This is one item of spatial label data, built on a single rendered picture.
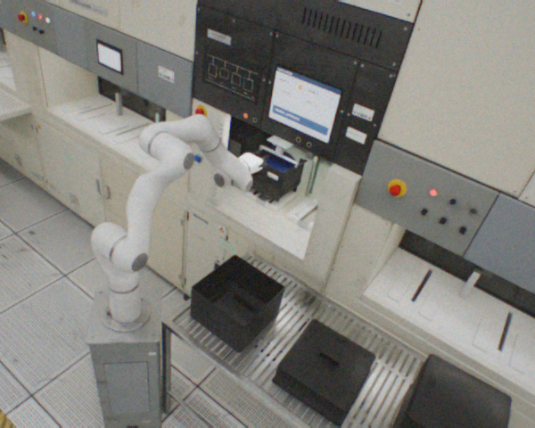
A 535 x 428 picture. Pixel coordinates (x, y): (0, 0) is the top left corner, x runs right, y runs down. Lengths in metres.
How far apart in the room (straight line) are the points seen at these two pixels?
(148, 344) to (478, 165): 1.36
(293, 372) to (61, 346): 1.55
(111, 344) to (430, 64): 1.51
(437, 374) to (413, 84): 0.96
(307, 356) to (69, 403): 1.37
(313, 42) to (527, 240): 0.97
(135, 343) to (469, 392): 1.21
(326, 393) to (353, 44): 1.19
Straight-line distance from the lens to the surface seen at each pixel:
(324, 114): 1.63
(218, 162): 1.72
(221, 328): 1.71
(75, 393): 2.57
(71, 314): 2.89
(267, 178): 2.17
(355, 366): 1.69
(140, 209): 1.50
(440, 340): 1.93
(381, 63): 1.51
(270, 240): 2.05
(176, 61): 2.05
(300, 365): 1.63
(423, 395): 1.54
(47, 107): 3.26
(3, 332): 2.91
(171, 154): 1.43
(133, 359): 1.88
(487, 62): 1.43
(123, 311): 1.75
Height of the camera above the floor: 2.20
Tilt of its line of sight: 37 degrees down
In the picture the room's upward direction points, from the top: 10 degrees clockwise
